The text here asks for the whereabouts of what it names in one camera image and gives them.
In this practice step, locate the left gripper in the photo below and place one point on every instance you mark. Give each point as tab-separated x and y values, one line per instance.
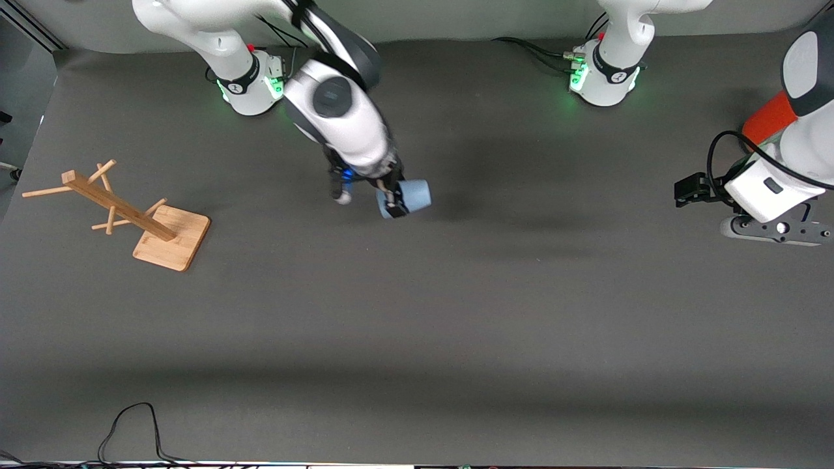
711	188

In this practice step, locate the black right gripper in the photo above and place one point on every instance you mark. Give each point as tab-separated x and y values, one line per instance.
389	184

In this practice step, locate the light blue cup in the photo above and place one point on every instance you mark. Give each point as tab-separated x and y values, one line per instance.
417	194

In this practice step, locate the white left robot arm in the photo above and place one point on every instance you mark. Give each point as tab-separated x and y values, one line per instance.
619	39

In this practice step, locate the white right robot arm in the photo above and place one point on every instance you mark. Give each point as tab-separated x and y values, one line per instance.
339	117

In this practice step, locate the wooden cup rack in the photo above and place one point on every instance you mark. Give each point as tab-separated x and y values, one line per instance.
172	238

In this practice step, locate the orange can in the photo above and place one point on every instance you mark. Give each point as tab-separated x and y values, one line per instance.
769	120

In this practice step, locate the aluminium frame rail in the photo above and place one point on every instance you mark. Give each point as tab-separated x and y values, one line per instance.
32	26

